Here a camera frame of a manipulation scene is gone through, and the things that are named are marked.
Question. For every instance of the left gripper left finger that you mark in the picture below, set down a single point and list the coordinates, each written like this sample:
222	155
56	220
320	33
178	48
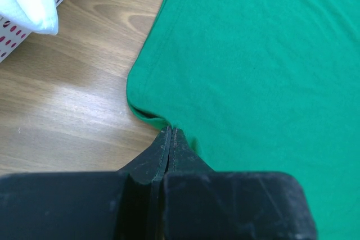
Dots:
76	205

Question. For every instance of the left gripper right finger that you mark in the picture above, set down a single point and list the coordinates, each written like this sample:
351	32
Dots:
201	203

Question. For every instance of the white t shirt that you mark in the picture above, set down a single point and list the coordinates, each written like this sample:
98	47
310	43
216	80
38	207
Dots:
39	16

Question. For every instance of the green t shirt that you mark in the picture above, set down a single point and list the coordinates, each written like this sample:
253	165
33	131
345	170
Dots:
262	85

